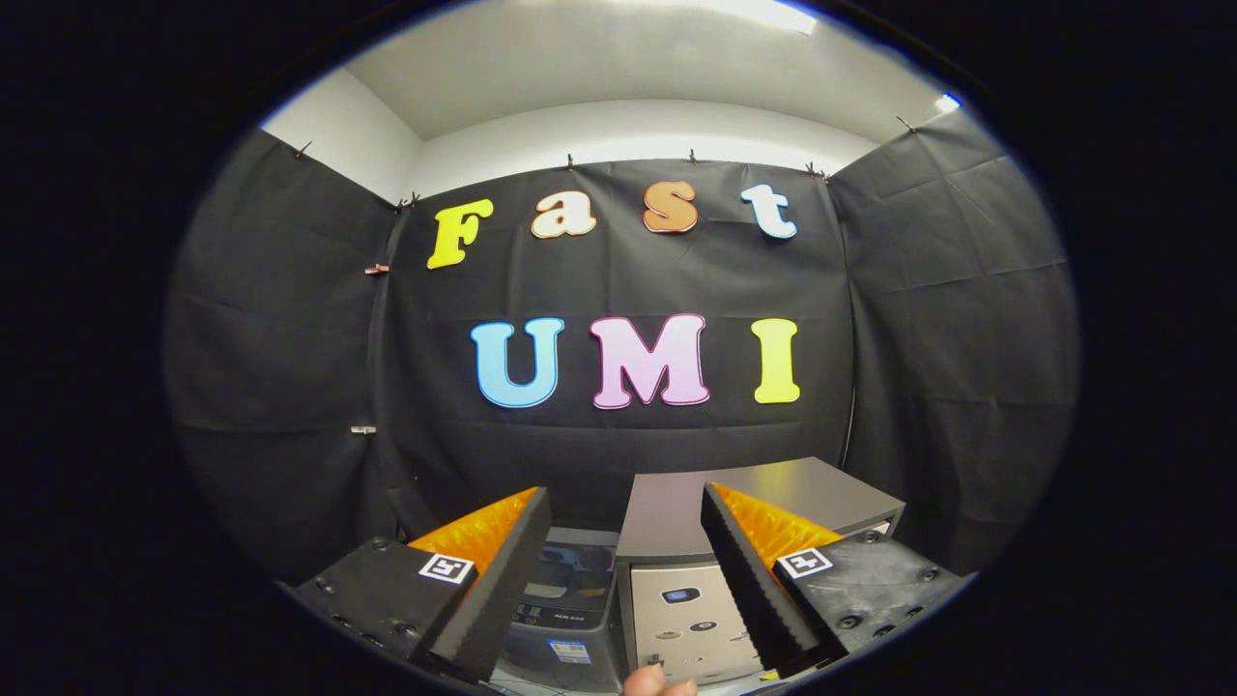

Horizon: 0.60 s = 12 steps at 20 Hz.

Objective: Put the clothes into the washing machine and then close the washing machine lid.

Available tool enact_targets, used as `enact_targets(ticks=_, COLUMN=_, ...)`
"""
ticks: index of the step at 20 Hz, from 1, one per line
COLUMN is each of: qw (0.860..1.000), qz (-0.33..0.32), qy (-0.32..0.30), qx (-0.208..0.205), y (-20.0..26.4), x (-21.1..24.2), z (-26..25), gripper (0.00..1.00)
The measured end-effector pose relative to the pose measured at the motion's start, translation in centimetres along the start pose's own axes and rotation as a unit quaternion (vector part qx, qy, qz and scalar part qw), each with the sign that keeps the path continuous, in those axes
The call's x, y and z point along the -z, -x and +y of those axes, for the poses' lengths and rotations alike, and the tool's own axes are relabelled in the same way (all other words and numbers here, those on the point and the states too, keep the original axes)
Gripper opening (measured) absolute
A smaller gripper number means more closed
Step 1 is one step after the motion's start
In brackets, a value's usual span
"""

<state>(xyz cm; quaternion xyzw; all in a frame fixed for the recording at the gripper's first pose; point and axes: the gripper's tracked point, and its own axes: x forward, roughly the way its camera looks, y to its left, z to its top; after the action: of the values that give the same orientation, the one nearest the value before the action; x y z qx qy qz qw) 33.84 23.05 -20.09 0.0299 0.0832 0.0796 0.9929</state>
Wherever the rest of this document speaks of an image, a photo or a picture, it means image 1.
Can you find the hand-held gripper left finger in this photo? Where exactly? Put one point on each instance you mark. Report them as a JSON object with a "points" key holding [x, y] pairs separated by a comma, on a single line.
{"points": [[512, 590]]}

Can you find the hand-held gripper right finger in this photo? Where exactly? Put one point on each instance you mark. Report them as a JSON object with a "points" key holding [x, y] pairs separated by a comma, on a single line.
{"points": [[744, 590]]}

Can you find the grey box appliance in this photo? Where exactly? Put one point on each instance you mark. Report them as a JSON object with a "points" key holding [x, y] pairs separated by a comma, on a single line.
{"points": [[676, 503]]}

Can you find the black backdrop cloth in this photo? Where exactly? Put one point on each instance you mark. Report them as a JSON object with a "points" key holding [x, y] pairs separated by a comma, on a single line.
{"points": [[618, 280]]}

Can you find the small ceiling light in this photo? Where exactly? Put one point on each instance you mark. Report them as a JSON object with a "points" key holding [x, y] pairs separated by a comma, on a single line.
{"points": [[947, 101]]}

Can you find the large ceiling light panel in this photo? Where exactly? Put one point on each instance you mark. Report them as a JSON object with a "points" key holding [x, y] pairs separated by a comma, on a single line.
{"points": [[773, 14]]}

